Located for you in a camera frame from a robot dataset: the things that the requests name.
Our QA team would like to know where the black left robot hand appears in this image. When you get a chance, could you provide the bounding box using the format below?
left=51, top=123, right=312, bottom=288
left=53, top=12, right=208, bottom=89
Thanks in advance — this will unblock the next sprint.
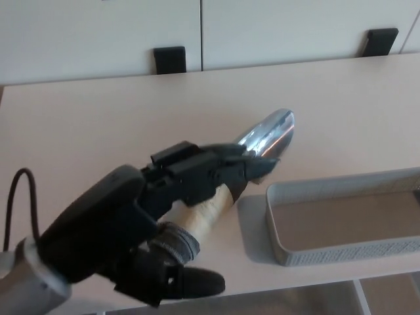
left=34, top=140, right=282, bottom=308

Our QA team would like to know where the white desk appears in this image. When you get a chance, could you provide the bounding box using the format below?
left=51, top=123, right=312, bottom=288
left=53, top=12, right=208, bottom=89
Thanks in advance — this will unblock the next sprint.
left=0, top=51, right=420, bottom=315

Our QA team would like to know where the white cabinet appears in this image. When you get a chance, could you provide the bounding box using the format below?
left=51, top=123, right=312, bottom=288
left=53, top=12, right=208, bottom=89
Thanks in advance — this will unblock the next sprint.
left=0, top=0, right=420, bottom=87

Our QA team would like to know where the metal shovel with handle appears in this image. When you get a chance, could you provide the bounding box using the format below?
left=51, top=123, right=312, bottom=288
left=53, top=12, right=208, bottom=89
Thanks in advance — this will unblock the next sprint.
left=144, top=108, right=298, bottom=264

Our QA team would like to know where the grey perforated container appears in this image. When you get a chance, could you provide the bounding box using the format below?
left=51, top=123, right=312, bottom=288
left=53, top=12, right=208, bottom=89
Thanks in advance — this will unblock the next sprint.
left=264, top=166, right=420, bottom=268

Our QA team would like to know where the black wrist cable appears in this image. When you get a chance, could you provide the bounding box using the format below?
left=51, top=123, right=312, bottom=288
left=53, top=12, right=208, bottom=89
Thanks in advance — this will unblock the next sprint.
left=2, top=167, right=42, bottom=252

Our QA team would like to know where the black cabinet handle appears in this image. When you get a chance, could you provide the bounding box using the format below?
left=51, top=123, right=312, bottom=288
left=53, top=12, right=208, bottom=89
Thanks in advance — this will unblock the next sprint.
left=153, top=46, right=188, bottom=76
left=362, top=28, right=400, bottom=58

